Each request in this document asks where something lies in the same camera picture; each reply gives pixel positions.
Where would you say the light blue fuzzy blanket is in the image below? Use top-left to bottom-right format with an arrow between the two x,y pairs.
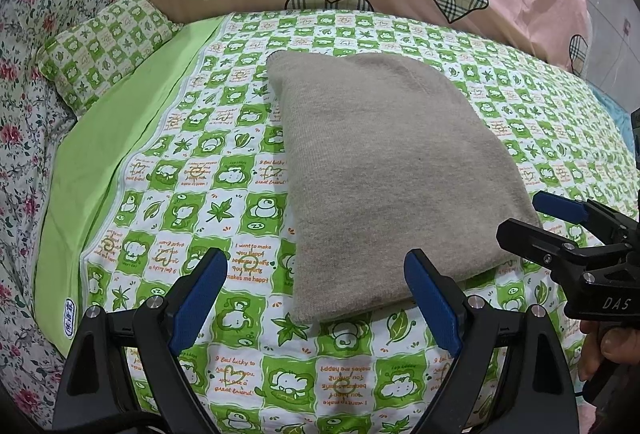
592,83 -> 635,151

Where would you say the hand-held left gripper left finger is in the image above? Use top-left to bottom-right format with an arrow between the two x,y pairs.
52,247 -> 229,434

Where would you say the floral print quilt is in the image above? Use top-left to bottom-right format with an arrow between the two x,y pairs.
0,0 -> 167,421

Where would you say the green checked bed sheet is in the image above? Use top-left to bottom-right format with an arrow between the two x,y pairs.
34,8 -> 640,434

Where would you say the beige knit sweater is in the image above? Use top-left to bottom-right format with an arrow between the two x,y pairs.
265,52 -> 544,326

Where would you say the green checked pillow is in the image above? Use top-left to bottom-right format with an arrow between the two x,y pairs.
37,0 -> 184,116

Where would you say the person's right hand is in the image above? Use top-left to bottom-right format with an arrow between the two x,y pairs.
577,319 -> 640,383

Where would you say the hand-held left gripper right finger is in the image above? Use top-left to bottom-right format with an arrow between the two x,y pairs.
403,248 -> 582,434

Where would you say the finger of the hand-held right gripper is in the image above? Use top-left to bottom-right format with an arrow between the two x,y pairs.
496,217 -> 632,282
532,191 -> 640,245

